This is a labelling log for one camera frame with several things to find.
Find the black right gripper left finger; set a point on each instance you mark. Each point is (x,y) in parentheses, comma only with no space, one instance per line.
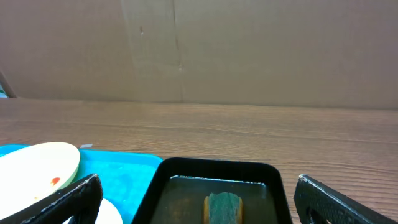
(76,203)

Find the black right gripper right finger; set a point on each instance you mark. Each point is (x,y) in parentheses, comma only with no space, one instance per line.
(318,203)

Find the white plate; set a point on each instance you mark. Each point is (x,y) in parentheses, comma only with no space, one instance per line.
(108,214)

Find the yellow plate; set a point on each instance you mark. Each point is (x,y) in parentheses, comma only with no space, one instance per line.
(30,174)

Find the green yellow sponge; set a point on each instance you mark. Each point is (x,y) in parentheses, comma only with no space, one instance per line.
(223,208)

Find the blue plastic tray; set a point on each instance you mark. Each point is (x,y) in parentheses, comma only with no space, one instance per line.
(124,176)

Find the black water tray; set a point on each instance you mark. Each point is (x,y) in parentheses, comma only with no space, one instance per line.
(178,189)

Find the small tape scrap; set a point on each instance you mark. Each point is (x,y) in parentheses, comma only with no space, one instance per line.
(84,146)

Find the cardboard backdrop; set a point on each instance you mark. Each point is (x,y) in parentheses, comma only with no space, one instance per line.
(285,53)

